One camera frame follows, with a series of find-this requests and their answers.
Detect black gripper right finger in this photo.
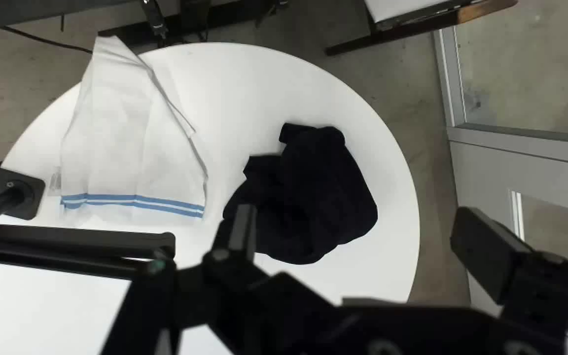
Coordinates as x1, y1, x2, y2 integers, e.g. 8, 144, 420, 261
450, 206, 568, 324

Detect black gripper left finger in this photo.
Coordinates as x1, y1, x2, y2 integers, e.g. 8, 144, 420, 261
201, 202, 264, 292

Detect black t-shirt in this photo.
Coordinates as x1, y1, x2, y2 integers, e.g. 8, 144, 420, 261
221, 121, 381, 267

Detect white towel blue stripes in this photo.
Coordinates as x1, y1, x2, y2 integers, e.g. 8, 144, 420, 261
55, 34, 211, 221

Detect black clamp-on hanging stand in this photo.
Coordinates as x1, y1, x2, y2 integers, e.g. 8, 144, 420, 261
0, 160, 177, 282

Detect white desk wooden edge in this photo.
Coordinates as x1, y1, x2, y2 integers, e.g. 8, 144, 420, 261
325, 0, 519, 58

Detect black floor cable bundle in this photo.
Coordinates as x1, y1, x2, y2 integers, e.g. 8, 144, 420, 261
0, 12, 97, 56

